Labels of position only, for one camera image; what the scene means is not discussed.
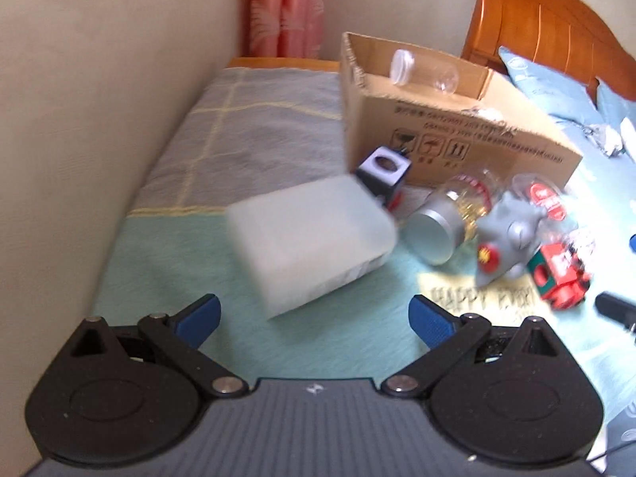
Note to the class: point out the crumpled grey cloth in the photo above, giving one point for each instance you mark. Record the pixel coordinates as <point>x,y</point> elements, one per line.
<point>603,139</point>

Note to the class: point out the black toy car red wheels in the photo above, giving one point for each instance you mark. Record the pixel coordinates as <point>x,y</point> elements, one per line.
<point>383,171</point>

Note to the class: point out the clear plastic bottle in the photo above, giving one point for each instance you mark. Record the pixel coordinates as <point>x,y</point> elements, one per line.
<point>422,73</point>

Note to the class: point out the capsule bottle with silver cap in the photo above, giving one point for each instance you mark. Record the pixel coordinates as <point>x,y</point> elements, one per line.
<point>442,218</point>

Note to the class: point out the yellow greeting card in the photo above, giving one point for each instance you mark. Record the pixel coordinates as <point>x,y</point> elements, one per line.
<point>477,298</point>

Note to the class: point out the white bottle with green label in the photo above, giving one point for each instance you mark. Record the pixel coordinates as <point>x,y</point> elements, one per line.
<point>308,243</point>

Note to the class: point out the pale pink bedding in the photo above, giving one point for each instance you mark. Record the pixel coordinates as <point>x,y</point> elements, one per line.
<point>630,134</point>

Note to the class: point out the wooden bed frame edge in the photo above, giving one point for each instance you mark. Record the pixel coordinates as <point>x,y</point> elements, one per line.
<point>283,63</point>

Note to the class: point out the grey cat toy figure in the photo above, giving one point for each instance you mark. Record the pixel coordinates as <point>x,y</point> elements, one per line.
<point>507,238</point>

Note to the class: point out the clear container with red label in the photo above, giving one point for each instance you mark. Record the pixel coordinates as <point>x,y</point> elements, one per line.
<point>541,198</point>

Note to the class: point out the pink patterned curtain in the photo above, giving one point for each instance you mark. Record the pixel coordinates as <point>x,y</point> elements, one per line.
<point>285,10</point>

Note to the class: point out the grey and teal plaid blanket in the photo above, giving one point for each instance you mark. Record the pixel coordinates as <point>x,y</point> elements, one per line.
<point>238,149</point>

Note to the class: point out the small blue pillow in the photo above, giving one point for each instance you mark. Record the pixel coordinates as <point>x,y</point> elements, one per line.
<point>618,102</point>

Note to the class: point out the large blue pillow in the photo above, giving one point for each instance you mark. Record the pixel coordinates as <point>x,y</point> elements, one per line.
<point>546,84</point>

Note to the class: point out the wooden headboard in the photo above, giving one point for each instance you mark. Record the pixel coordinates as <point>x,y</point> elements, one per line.
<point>541,15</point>

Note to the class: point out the blue floral bedsheet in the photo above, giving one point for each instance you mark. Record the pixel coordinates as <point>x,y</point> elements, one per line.
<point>611,179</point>

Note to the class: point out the brown cardboard box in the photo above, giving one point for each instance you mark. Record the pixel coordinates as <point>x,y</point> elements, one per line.
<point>449,124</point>

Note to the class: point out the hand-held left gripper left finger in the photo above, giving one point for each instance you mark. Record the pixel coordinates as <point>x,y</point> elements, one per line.
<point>199,317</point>

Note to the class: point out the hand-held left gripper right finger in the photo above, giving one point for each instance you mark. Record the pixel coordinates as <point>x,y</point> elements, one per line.
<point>431,319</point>

